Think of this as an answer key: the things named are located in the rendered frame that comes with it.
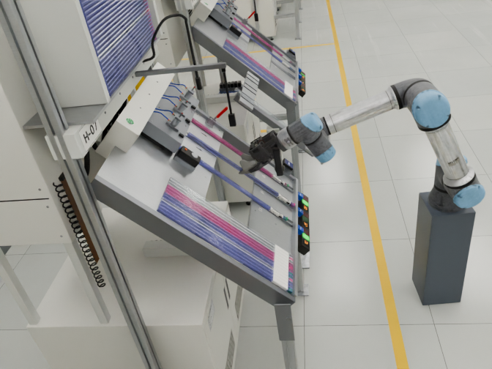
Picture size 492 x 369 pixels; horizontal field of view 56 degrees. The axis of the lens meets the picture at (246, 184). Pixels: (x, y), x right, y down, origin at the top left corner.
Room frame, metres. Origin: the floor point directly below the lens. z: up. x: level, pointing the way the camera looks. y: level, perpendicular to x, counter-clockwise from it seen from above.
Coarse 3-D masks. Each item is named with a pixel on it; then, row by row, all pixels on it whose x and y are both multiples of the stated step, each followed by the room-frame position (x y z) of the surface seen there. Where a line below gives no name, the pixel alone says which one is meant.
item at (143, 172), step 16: (192, 128) 1.61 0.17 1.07; (144, 144) 1.37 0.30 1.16; (192, 144) 1.51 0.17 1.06; (208, 144) 1.57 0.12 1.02; (112, 160) 1.21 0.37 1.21; (128, 160) 1.25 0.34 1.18; (144, 160) 1.29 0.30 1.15; (160, 160) 1.33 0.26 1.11; (208, 160) 1.48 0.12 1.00; (112, 176) 1.15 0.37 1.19; (128, 176) 1.18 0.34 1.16; (144, 176) 1.22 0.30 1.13; (160, 176) 1.26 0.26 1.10; (176, 176) 1.30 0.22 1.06; (192, 176) 1.34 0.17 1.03; (208, 176) 1.39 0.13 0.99; (128, 192) 1.12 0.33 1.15; (144, 192) 1.16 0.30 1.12; (160, 192) 1.19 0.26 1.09
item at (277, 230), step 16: (256, 176) 1.55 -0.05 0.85; (256, 192) 1.46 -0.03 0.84; (288, 192) 1.58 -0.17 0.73; (256, 208) 1.36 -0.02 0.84; (288, 208) 1.47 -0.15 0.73; (256, 224) 1.28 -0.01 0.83; (272, 224) 1.32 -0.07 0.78; (288, 224) 1.37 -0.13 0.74; (272, 240) 1.24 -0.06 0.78; (288, 240) 1.29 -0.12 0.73
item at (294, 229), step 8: (296, 184) 1.62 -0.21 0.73; (296, 192) 1.57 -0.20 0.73; (296, 200) 1.51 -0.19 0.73; (296, 208) 1.46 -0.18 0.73; (296, 216) 1.41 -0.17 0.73; (296, 224) 1.36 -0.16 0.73; (296, 232) 1.32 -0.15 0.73; (296, 240) 1.27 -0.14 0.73; (296, 248) 1.23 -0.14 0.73; (296, 256) 1.19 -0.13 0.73; (296, 264) 1.15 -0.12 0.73; (296, 272) 1.12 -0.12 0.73; (296, 280) 1.08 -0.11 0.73; (296, 288) 1.05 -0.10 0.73; (296, 296) 1.02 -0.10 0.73
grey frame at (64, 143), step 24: (0, 0) 1.07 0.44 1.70; (24, 24) 1.08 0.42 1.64; (24, 48) 1.06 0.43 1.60; (24, 72) 1.06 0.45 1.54; (48, 96) 1.07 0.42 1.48; (120, 96) 1.37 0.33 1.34; (48, 120) 1.07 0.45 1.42; (48, 144) 1.07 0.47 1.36; (72, 144) 1.06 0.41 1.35; (72, 168) 1.06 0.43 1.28; (72, 192) 1.07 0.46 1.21; (96, 216) 1.06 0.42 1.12; (96, 240) 1.06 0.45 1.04; (120, 264) 1.09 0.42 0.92; (120, 288) 1.06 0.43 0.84; (144, 336) 1.07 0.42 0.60; (144, 360) 1.06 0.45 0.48; (288, 360) 0.97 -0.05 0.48
